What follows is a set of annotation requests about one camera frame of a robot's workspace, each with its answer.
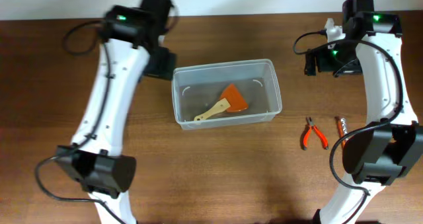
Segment orange scraper wooden handle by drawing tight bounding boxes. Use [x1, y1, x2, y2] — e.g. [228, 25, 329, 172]
[194, 83, 249, 121]

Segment orange handled corkscrew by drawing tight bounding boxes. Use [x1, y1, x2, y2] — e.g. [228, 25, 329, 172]
[335, 116, 348, 138]

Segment red handled pliers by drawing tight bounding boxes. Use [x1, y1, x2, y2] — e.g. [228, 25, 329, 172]
[300, 116, 330, 151]

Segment clear plastic container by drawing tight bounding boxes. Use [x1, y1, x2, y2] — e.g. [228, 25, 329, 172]
[172, 59, 282, 130]

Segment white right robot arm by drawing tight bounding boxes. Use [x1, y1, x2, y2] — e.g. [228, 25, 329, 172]
[304, 0, 422, 223]

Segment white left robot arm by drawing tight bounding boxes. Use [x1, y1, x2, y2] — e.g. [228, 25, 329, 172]
[54, 0, 176, 223]

